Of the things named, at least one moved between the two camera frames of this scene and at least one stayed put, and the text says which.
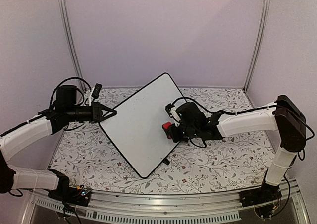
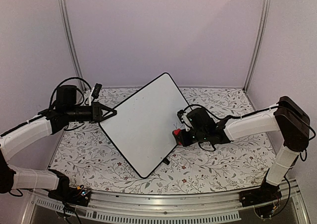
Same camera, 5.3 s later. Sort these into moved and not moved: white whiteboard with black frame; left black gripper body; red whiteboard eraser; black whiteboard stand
Moved: red whiteboard eraser
Not moved: left black gripper body; white whiteboard with black frame; black whiteboard stand
